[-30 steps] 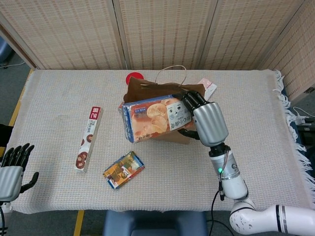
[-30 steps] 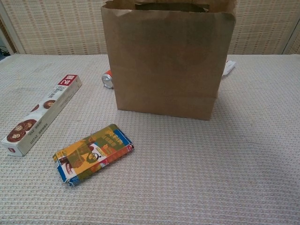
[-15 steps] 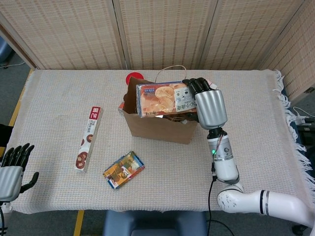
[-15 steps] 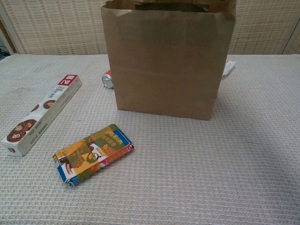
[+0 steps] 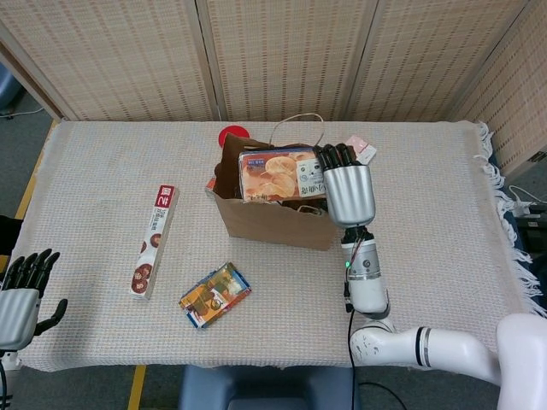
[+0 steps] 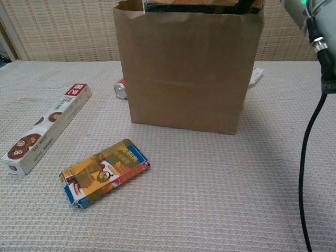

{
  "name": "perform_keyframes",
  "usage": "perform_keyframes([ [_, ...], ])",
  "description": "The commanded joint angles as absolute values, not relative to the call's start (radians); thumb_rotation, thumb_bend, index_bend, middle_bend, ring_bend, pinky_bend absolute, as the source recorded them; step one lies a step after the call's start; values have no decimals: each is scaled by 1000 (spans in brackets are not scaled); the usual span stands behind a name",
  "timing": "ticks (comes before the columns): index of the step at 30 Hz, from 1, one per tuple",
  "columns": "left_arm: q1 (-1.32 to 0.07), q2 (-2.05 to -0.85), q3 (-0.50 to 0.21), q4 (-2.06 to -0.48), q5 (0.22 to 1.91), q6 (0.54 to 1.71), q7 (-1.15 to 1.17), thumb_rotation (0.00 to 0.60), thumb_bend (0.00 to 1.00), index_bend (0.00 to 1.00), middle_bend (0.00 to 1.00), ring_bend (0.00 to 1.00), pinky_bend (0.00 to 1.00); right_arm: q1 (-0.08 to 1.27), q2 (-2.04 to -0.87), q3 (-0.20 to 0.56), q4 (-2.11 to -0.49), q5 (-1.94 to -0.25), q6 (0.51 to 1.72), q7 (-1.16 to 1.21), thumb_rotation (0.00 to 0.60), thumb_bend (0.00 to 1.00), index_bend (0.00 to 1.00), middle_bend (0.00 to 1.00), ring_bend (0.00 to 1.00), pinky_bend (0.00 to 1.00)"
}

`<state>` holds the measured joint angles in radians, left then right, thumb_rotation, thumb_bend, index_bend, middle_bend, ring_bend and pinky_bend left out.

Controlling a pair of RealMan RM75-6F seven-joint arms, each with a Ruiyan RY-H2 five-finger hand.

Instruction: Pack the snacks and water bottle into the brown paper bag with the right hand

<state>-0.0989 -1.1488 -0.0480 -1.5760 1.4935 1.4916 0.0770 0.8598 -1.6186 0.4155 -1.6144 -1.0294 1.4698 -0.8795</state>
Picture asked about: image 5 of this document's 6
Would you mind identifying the white power strip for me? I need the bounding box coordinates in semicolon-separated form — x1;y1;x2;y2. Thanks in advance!
508;185;547;219

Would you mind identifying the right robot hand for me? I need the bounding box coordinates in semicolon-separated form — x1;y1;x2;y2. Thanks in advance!
314;143;378;227

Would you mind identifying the white woven tablecloth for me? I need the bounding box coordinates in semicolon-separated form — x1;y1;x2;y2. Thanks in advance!
8;119;544;372

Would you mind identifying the orange cookie package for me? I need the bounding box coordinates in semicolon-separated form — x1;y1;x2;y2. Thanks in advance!
238;147;330;202

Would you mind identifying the black floor cable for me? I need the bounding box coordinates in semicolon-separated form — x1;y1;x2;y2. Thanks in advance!
358;382;407;410

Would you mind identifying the blue padded chair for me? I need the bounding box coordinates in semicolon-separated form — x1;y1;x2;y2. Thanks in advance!
178;366;361;410

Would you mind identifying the black device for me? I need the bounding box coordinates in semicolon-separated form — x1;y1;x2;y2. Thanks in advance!
515;215;547;257

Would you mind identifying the brown paper bag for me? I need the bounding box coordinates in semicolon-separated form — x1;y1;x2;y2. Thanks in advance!
212;113;343;252

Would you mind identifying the orange green folded carton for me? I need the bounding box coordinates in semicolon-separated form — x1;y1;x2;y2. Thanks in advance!
178;261;253;330

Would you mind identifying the long white cookie box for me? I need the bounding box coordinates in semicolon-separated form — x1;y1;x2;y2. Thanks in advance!
129;184;180;300

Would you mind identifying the red round lid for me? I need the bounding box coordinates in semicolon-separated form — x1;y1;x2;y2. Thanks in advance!
217;125;251;149

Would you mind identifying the white pink packet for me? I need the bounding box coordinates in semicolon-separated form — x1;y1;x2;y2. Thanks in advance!
345;135;378;166

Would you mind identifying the black box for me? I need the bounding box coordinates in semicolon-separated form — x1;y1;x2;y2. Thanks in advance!
0;215;22;257

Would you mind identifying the woven folding screen panel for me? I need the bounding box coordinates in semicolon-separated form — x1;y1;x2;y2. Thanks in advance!
345;0;531;123
0;0;215;123
452;0;547;176
207;0;379;123

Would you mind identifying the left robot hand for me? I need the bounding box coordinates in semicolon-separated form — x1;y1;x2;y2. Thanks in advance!
0;249;68;354

